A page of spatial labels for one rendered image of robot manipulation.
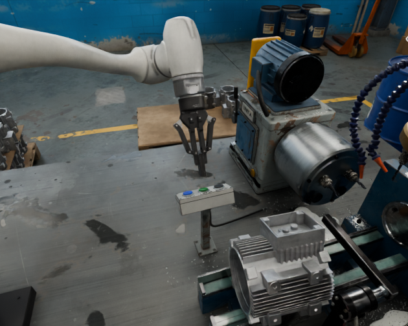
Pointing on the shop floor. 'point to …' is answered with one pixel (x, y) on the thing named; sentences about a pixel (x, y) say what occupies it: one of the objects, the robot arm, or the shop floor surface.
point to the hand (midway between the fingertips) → (201, 164)
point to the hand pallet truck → (355, 46)
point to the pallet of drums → (296, 25)
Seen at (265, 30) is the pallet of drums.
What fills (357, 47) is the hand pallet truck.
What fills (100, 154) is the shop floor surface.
